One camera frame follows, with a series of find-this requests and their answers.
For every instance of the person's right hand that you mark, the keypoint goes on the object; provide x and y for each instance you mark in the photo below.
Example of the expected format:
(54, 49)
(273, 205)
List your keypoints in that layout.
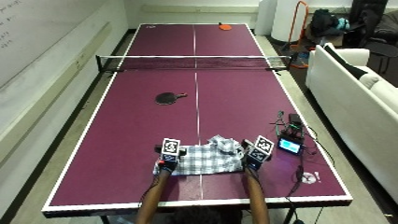
(253, 160)

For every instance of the person's left hand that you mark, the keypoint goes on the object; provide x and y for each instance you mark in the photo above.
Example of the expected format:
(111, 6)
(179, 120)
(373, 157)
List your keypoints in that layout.
(168, 161)

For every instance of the plaid checkered cloth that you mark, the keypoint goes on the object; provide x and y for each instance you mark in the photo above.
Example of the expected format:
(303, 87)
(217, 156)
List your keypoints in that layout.
(207, 158)

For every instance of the white marker cube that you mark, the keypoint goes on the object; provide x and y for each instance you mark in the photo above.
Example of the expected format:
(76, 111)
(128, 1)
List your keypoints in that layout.
(261, 148)
(171, 146)

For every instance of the white sticker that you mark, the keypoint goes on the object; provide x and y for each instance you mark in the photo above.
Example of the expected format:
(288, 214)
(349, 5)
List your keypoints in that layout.
(311, 177)

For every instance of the black table tennis paddle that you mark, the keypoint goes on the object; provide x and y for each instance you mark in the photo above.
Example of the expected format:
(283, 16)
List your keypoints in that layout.
(167, 98)

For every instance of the white sofa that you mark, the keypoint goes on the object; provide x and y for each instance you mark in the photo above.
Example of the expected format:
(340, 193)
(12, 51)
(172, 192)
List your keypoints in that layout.
(356, 102)

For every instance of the table tennis net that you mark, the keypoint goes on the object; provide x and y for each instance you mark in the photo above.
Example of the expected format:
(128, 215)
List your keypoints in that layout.
(195, 62)

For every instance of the orange table tennis paddle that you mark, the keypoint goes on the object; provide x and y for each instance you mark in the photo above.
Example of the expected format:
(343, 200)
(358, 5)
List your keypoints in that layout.
(224, 26)

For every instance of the white cylindrical column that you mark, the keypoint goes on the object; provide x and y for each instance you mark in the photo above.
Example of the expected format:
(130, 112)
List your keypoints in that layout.
(287, 19)

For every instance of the black backpack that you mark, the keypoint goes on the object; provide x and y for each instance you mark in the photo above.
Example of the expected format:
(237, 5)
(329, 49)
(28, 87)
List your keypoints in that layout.
(324, 21)

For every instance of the black office chair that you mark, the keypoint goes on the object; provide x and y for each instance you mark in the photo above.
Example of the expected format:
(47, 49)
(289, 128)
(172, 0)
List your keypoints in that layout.
(380, 34)

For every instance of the whiteboard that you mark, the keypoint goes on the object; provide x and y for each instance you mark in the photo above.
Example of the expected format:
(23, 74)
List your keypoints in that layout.
(38, 34)

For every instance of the orange metal frame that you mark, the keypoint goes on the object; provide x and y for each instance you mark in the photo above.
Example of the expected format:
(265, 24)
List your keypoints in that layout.
(299, 34)

